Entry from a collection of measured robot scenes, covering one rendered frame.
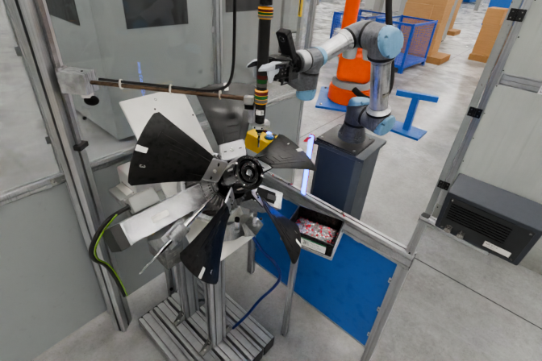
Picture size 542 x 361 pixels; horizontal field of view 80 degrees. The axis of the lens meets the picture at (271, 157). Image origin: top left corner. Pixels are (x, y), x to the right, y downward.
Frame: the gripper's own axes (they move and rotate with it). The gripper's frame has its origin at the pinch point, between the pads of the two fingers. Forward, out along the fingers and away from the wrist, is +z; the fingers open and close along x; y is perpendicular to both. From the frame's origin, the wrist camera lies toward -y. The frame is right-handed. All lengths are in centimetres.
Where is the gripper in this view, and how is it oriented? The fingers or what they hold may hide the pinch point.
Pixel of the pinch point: (256, 65)
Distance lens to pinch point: 100.2
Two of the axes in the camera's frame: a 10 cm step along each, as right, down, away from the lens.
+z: -6.6, 3.5, -6.7
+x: -7.5, -3.9, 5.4
